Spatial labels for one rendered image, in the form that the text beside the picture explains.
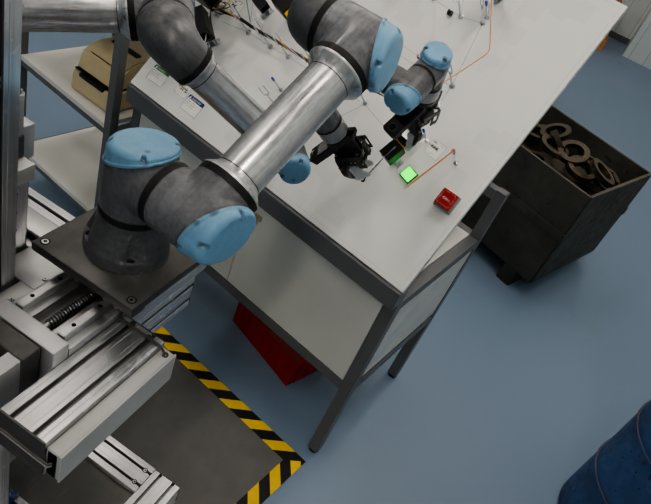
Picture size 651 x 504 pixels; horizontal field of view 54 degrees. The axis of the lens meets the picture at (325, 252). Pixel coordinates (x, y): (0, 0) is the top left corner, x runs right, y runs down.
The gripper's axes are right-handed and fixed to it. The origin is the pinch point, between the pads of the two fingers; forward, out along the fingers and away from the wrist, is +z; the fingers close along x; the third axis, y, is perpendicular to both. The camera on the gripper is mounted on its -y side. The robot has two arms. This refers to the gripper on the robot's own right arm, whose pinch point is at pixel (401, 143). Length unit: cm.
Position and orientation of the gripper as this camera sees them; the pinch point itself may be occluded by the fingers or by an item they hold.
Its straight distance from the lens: 183.7
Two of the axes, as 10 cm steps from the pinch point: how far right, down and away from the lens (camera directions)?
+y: 8.1, -4.9, 3.3
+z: -0.9, 4.4, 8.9
